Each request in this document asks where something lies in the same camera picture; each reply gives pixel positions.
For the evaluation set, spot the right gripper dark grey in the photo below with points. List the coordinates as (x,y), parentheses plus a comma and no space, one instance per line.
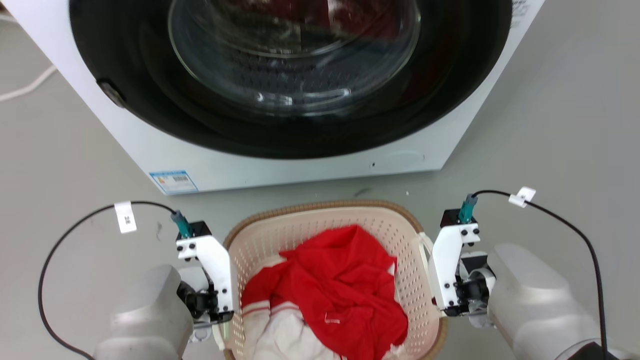
(472,290)

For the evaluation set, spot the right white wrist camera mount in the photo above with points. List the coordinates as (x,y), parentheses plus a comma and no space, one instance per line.
(445,260)

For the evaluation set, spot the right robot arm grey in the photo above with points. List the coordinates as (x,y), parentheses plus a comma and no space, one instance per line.
(535,300)

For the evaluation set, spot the beige perforated laundry basket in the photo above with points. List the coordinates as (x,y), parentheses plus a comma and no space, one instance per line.
(410,280)

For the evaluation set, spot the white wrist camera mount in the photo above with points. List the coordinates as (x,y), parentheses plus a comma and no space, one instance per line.
(445,260)
(212,265)

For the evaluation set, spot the blue energy label sticker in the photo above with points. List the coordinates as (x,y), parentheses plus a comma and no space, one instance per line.
(174,182)

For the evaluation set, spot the white front-load washing machine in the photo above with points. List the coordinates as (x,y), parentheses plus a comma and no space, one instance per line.
(300,172)

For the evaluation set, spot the clear glass door bowl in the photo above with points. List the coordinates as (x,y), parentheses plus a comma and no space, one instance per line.
(300,75)

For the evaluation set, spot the black door latch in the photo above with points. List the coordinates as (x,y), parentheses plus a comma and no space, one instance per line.
(112,93)

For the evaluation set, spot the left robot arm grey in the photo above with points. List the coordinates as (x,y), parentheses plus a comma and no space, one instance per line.
(145,315)

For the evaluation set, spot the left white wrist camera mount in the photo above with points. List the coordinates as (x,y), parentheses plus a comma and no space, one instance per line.
(212,265)

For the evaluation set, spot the black round washer door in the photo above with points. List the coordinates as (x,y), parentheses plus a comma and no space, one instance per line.
(125,55)

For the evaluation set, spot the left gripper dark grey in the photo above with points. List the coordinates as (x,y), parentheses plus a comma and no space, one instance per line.
(197,301)

